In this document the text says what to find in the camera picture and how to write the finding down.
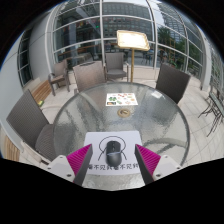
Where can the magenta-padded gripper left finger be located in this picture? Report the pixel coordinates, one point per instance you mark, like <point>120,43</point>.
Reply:
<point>80,159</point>

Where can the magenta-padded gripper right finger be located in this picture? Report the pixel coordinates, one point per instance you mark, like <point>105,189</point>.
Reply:
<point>148,159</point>

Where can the black computer mouse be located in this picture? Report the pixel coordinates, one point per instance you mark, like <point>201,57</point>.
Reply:
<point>113,153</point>

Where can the white mouse pad with drawing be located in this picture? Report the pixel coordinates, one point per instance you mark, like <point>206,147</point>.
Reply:
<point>96,141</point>

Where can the round tan coaster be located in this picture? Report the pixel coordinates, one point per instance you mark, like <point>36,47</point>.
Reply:
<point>124,112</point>

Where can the dark brown wicker chair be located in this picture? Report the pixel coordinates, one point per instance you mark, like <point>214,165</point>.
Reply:
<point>172,81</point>
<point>26,121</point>

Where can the colourful picture menu card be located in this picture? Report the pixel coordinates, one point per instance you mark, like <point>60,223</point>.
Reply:
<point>121,99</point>

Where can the wooden slatted bench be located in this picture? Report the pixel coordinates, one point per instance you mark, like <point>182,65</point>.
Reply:
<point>8,146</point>

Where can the black metal outdoor furniture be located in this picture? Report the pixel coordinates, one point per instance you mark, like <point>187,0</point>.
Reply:
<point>215,110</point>

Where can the grey-brown wicker armchair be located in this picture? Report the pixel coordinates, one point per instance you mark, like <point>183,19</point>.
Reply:
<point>115,65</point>
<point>88,76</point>
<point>60,73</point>

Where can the gold-framed menu stand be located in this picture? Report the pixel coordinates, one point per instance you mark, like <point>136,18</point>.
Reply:
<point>132,40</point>

